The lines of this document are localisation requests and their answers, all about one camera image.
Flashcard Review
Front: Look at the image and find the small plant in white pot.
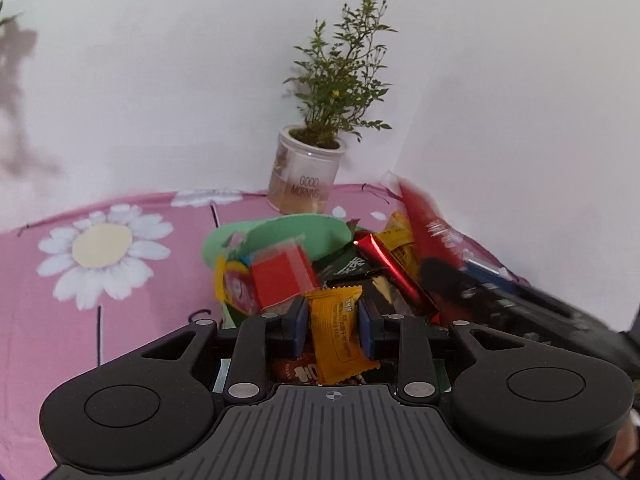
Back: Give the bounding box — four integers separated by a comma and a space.
267, 0, 396, 214

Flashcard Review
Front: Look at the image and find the pink floral tablecloth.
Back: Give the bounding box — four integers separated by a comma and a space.
0, 181, 532, 480

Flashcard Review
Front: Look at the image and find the orange small snack packet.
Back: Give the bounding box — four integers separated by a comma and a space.
304, 285, 380, 385

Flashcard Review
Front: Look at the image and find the red square snack packet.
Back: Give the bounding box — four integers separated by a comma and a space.
250, 238, 319, 310

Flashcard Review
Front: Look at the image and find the red chocolate bar box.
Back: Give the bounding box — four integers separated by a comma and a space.
352, 231, 438, 320

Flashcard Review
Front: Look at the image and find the pink peach snack packet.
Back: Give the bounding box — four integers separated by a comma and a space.
214, 256, 259, 315

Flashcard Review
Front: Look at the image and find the black snack bar packet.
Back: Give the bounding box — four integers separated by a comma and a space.
312, 243, 384, 287

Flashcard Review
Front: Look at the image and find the green plastic bowl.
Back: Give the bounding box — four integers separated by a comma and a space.
200, 212, 354, 331

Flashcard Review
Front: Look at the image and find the yellow chip bag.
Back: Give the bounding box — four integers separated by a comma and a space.
376, 210, 420, 282

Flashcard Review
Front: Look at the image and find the red white snack bag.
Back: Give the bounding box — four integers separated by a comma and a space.
382, 171, 474, 271

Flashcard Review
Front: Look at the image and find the leafy plant in glass vase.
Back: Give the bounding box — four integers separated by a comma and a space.
0, 0, 23, 28

